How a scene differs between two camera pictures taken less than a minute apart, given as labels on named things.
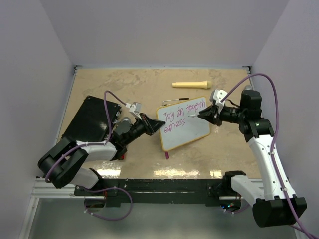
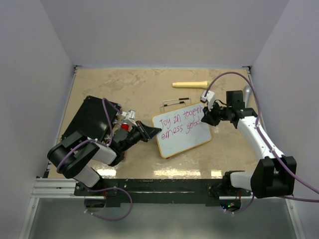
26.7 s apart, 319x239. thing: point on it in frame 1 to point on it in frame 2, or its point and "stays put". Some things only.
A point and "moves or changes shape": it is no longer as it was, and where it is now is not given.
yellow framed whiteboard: (179, 128) moves or changes shape
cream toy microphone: (206, 84) stays put
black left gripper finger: (154, 124) to (149, 132)
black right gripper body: (231, 114) stays put
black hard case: (89, 123) stays put
